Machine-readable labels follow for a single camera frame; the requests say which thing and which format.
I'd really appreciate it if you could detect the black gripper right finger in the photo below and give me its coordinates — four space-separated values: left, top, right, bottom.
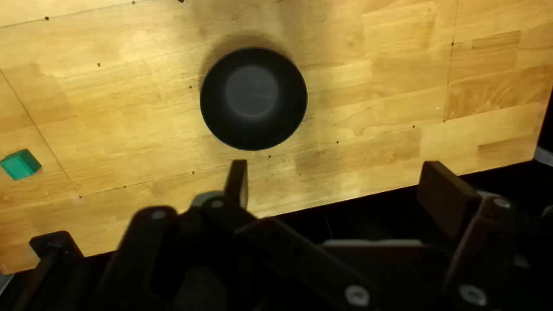
414 159 553 311

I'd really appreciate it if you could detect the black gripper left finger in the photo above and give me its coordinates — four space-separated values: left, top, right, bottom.
93 159 378 311

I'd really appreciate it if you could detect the green block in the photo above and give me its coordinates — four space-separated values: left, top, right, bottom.
0 147 42 183

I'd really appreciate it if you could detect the black bowl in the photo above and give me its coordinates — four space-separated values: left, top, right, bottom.
198 47 309 152

